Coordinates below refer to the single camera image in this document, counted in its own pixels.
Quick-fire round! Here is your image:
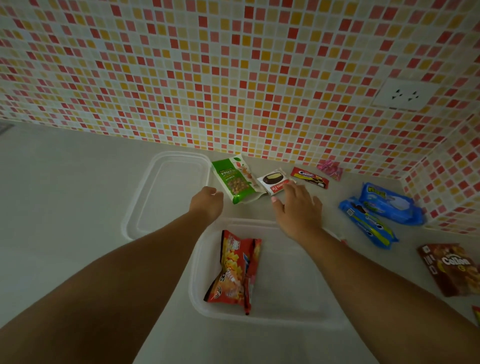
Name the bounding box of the pink candy wrapper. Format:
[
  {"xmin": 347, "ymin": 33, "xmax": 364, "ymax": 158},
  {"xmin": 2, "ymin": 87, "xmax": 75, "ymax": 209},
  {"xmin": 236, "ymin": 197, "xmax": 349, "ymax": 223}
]
[{"xmin": 317, "ymin": 160, "xmax": 344, "ymax": 182}]

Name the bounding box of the white red pie packet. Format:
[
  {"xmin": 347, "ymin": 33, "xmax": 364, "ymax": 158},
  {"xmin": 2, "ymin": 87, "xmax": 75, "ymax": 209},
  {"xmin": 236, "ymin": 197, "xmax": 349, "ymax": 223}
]
[{"xmin": 257, "ymin": 168, "xmax": 297, "ymax": 196}]

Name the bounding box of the person's right hand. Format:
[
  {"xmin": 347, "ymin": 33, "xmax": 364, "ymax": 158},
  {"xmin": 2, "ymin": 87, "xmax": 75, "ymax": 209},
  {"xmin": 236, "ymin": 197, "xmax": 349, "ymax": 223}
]
[{"xmin": 271, "ymin": 182, "xmax": 324, "ymax": 246}]

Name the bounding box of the clear plastic container lid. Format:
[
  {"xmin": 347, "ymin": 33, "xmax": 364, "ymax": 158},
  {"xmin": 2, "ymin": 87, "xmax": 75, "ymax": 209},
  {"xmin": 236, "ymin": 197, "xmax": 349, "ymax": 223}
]
[{"xmin": 120, "ymin": 151, "xmax": 213, "ymax": 241}]

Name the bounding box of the long blue cookie packet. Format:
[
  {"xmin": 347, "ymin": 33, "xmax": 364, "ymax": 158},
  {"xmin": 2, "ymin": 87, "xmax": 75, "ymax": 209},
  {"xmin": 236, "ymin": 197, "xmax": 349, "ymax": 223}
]
[{"xmin": 338, "ymin": 196, "xmax": 399, "ymax": 250}]

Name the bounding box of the person's right forearm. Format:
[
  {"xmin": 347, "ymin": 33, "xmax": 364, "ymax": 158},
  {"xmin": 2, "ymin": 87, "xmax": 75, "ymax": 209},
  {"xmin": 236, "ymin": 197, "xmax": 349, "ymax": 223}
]
[{"xmin": 298, "ymin": 227, "xmax": 480, "ymax": 364}]

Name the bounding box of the green nut packet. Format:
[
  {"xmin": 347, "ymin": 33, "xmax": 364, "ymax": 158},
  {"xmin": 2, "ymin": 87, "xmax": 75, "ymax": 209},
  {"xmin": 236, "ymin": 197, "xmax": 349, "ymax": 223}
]
[{"xmin": 211, "ymin": 153, "xmax": 268, "ymax": 205}]

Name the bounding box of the red cookie packet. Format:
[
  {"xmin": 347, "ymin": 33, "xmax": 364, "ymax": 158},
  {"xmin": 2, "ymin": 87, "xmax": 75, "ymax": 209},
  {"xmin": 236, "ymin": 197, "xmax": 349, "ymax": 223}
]
[{"xmin": 290, "ymin": 166, "xmax": 330, "ymax": 190}]

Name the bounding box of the person's left forearm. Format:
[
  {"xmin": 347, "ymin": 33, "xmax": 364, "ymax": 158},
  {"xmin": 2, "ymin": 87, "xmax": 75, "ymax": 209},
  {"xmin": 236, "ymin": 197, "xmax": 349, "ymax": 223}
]
[{"xmin": 0, "ymin": 210, "xmax": 211, "ymax": 364}]

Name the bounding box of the brown snack packet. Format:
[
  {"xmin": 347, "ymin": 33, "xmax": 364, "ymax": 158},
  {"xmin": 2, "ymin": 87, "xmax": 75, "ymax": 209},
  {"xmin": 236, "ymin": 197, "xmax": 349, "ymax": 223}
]
[{"xmin": 417, "ymin": 243, "xmax": 480, "ymax": 298}]

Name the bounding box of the white wall socket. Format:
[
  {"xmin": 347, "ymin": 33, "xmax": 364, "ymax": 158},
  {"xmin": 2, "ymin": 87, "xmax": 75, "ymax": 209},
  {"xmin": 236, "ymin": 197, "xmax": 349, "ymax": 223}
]
[{"xmin": 372, "ymin": 77, "xmax": 440, "ymax": 112}]

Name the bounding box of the clear plastic container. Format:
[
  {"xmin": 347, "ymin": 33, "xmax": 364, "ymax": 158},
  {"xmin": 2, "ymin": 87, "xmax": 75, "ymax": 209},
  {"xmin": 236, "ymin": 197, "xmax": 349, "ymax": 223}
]
[{"xmin": 188, "ymin": 217, "xmax": 349, "ymax": 331}]

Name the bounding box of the wide blue cookie packet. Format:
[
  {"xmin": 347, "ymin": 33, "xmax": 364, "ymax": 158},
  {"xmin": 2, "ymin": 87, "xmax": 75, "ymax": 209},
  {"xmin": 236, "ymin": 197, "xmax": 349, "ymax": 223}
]
[{"xmin": 359, "ymin": 182, "xmax": 426, "ymax": 227}]

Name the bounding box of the person's left hand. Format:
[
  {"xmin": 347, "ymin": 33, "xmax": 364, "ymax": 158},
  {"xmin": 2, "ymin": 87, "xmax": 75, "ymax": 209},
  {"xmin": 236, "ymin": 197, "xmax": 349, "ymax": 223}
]
[{"xmin": 188, "ymin": 186, "xmax": 225, "ymax": 227}]

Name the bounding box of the red orange snack packet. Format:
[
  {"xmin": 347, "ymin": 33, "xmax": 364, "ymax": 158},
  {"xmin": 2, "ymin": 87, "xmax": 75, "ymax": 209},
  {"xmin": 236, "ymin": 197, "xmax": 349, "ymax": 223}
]
[{"xmin": 203, "ymin": 229, "xmax": 262, "ymax": 316}]

